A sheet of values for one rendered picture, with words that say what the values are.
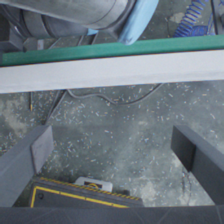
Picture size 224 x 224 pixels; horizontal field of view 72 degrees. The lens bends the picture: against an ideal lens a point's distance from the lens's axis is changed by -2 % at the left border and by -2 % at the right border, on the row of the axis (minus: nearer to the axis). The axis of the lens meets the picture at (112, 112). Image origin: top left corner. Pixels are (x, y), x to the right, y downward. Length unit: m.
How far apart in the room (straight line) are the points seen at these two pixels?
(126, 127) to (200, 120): 0.57
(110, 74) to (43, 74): 0.15
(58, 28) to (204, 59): 0.33
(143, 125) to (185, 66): 0.94
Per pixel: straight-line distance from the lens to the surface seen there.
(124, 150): 1.27
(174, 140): 0.17
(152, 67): 0.36
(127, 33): 0.23
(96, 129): 1.29
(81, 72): 0.37
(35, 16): 0.43
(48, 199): 1.13
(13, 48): 0.49
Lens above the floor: 1.26
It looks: 81 degrees down
